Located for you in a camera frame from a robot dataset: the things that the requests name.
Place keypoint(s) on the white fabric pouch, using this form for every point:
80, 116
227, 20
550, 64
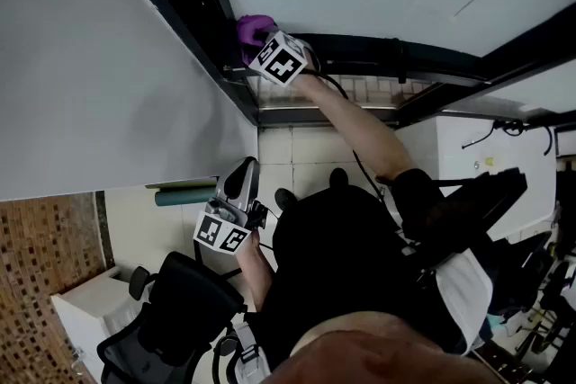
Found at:
465, 297

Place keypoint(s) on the person's left forearm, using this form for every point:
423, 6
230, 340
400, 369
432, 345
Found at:
254, 270

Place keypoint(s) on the black shoe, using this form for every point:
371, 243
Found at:
339, 177
284, 198

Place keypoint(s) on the black backpack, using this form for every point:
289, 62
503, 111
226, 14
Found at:
526, 265

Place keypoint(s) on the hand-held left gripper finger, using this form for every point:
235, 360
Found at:
221, 189
252, 186

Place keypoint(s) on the person's face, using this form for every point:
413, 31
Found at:
382, 350

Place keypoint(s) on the purple cleaning cloth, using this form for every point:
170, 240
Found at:
249, 29

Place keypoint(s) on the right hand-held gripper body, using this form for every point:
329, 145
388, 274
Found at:
279, 60

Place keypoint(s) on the black chest harness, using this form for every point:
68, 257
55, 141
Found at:
416, 258

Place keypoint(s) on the person's right forearm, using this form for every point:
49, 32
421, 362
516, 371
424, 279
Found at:
351, 121

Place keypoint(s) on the green roll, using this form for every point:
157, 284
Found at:
184, 197

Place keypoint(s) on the black window frame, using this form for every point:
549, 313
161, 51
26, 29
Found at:
193, 13

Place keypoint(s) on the white cabinet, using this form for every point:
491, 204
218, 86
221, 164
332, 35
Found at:
90, 310

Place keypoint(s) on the person's black clothing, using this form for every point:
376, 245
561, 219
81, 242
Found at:
342, 261

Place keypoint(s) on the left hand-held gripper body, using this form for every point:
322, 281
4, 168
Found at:
216, 234

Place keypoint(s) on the small yellow item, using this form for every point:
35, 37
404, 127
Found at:
490, 161

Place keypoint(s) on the black office chair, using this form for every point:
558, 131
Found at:
180, 297

